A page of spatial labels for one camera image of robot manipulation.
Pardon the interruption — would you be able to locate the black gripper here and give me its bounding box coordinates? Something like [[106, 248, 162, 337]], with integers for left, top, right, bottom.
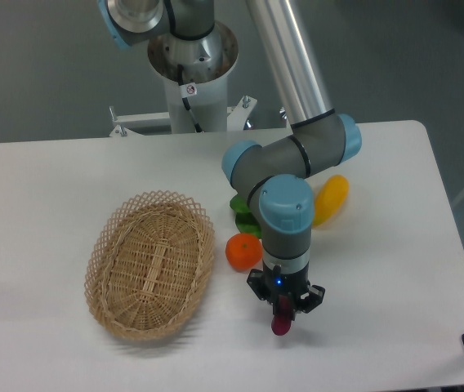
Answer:
[[247, 265, 325, 324]]

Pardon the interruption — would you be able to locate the purple sweet potato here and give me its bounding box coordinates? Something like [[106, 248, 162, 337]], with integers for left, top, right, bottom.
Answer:
[[271, 296, 293, 336]]

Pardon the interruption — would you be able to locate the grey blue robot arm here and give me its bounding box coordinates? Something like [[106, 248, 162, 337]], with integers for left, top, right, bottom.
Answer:
[[98, 1, 362, 335]]

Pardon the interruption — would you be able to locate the orange mandarin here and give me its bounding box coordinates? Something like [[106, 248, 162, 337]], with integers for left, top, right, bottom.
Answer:
[[225, 233, 263, 271]]

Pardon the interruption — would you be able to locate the green bok choy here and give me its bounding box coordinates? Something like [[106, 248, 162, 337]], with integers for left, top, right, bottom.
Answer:
[[229, 194, 261, 239]]

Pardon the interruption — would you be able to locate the yellow mango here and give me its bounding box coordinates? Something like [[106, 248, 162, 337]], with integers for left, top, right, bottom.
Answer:
[[312, 175, 350, 227]]

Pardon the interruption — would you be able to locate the woven wicker basket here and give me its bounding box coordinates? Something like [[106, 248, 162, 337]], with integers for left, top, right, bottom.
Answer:
[[84, 191, 215, 341]]

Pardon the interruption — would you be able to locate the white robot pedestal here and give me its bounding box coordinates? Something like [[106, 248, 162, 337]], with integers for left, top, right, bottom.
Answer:
[[108, 22, 257, 137]]

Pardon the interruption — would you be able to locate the black cable on pedestal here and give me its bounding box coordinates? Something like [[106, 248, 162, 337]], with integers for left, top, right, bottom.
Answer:
[[176, 65, 204, 134]]

